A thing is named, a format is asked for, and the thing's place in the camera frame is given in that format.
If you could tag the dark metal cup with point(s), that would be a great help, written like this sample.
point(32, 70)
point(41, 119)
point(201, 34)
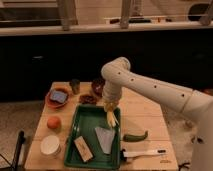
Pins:
point(75, 86)

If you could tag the white paper cup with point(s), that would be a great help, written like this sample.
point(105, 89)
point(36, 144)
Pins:
point(50, 145)

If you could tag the dark maroon bowl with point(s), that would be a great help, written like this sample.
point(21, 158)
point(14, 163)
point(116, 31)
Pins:
point(97, 86)

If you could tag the blue sponge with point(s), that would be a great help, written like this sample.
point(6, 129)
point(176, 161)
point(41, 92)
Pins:
point(58, 96)

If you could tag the grey folded cloth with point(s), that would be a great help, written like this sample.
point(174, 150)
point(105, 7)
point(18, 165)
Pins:
point(105, 138)

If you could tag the orange fruit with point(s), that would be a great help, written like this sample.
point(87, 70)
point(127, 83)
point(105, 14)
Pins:
point(54, 122)

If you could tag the small brown dish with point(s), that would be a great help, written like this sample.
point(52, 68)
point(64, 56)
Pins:
point(87, 99)

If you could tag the yellow banana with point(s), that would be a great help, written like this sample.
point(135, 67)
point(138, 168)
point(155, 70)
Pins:
point(111, 119)

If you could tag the black stand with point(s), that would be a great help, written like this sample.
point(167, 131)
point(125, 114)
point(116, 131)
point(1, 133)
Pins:
point(19, 143)

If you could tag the green chili pepper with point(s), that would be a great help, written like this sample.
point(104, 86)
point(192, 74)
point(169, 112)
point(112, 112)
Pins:
point(135, 138)

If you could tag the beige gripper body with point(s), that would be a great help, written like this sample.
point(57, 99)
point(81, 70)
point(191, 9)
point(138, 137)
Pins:
point(110, 105)

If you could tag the orange bowl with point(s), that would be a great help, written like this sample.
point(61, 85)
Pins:
point(54, 104)

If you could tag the green plastic tray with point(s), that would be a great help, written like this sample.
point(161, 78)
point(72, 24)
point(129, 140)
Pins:
point(86, 118)

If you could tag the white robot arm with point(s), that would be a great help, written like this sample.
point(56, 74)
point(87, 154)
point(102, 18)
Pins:
point(193, 104)

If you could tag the wooden block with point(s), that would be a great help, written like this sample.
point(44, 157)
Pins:
point(83, 149)

